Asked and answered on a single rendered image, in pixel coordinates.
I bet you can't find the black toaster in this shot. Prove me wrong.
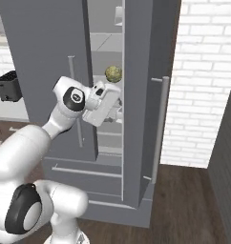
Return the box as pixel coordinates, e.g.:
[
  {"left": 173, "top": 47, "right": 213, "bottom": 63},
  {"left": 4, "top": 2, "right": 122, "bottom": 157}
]
[{"left": 0, "top": 70, "right": 24, "bottom": 103}]

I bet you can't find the silver fridge drawer handle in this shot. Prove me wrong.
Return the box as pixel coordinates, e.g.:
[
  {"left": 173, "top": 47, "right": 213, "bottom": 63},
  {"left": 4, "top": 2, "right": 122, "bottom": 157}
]
[
  {"left": 51, "top": 163, "right": 123, "bottom": 179},
  {"left": 88, "top": 199, "right": 138, "bottom": 212}
]

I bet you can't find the white box in fridge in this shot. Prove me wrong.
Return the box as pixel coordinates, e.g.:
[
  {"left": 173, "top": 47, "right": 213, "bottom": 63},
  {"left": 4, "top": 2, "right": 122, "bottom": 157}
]
[{"left": 114, "top": 5, "right": 124, "bottom": 27}]

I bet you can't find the dark grey dining counter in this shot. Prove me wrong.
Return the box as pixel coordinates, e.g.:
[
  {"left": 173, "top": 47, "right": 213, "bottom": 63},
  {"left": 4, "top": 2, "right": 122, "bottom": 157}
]
[{"left": 207, "top": 69, "right": 231, "bottom": 244}]

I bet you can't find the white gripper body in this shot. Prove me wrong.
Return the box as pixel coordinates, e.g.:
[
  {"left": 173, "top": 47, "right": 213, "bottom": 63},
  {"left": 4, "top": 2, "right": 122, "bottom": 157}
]
[{"left": 81, "top": 83, "right": 122, "bottom": 128}]

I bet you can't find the grey fridge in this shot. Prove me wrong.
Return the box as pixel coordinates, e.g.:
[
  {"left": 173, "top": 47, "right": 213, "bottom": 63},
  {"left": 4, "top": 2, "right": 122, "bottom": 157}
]
[{"left": 83, "top": 0, "right": 155, "bottom": 229}]

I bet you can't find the brown wooden cupboard run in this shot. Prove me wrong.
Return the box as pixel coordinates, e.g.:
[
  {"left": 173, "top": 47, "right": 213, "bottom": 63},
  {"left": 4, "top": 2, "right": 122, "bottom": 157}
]
[{"left": 0, "top": 118, "right": 30, "bottom": 153}]

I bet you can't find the grey fridge drawer front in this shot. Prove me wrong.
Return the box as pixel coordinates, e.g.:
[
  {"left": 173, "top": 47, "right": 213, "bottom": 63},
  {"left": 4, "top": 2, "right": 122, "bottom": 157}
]
[
  {"left": 76, "top": 182, "right": 156, "bottom": 229},
  {"left": 41, "top": 155, "right": 124, "bottom": 202}
]

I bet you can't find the silver fridge door handle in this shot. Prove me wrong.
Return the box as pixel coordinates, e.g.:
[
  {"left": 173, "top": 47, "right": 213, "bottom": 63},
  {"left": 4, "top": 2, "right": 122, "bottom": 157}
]
[
  {"left": 67, "top": 54, "right": 85, "bottom": 149},
  {"left": 142, "top": 75, "right": 171, "bottom": 185}
]

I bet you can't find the round yellow-green fruit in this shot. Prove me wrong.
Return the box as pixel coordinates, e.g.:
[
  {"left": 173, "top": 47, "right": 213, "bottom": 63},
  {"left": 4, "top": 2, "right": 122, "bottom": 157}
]
[{"left": 104, "top": 65, "right": 123, "bottom": 84}]

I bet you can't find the grey fridge door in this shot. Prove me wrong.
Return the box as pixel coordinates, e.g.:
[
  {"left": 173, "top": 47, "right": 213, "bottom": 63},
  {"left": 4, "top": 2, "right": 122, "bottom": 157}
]
[
  {"left": 0, "top": 0, "right": 99, "bottom": 162},
  {"left": 121, "top": 0, "right": 182, "bottom": 210}
]

